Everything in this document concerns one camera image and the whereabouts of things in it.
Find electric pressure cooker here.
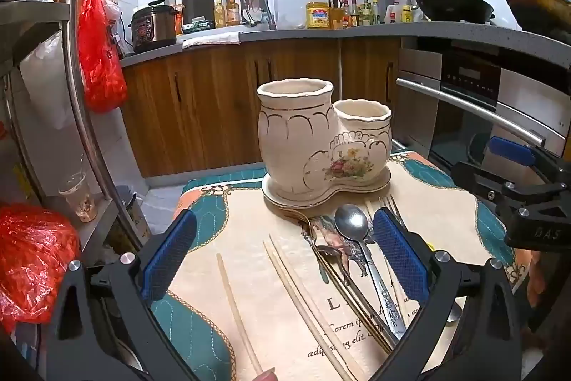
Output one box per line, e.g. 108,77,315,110
128,1,179,54

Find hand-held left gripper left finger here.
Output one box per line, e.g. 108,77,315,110
45,209,200,381

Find dark container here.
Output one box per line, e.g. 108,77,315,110
113,185,152,239

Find large steel spoon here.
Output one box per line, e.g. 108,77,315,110
334,204,409,339

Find clear plastic cup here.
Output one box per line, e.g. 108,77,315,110
58,155,99,223

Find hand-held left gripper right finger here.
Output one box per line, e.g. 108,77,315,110
366,207,522,381

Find yellow plastic jar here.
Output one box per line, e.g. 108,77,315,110
305,2,342,29

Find row of condiment bottles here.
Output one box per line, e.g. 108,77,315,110
341,0,413,28

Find hanging red plastic bag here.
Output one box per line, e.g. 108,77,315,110
77,0,128,114

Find brown pan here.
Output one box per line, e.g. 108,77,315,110
505,0,571,45

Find crumpled red plastic bag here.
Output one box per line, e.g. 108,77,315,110
0,202,82,335

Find white towel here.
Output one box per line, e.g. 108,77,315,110
182,34,244,50

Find metal shelf rack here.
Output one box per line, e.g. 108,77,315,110
0,0,152,257

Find printed quilted table mat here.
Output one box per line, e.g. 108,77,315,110
149,149,522,381

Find stainless built-in oven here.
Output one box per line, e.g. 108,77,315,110
395,46,571,185

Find knife block with scissors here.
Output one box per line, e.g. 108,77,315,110
328,0,349,29

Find black wok with lid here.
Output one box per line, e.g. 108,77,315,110
371,0,495,25

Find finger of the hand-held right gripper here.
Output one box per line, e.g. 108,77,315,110
485,135,571,185
450,161,571,249

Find cream ceramic utensil holder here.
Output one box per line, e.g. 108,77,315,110
256,78,393,209

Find wooden base cabinets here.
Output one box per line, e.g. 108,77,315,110
120,36,402,179

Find white plastic bag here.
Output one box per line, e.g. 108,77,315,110
20,30,79,129

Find green box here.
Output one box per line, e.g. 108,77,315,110
182,19,216,35

